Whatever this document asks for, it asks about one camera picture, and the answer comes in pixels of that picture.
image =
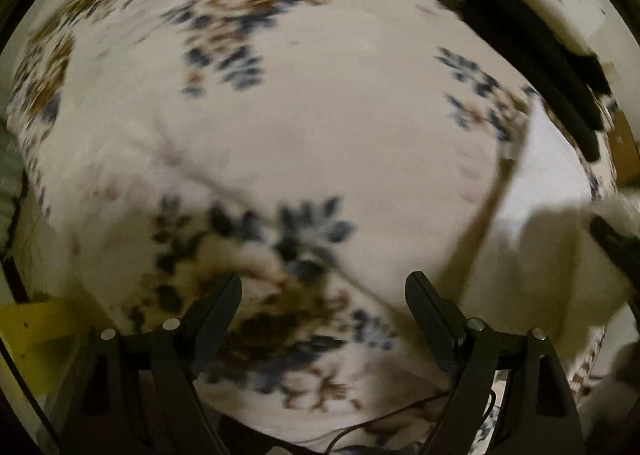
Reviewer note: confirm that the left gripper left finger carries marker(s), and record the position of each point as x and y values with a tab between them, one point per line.
147	403

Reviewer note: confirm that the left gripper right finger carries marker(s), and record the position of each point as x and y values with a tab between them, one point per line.
470	352

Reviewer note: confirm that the white t-shirt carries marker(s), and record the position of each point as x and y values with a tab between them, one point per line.
528	259

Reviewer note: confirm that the black clothes on bed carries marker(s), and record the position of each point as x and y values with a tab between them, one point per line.
572	85

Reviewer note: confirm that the beige folded garment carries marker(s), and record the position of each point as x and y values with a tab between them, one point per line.
563	24

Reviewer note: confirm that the floral bed quilt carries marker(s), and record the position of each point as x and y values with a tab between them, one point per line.
321	150

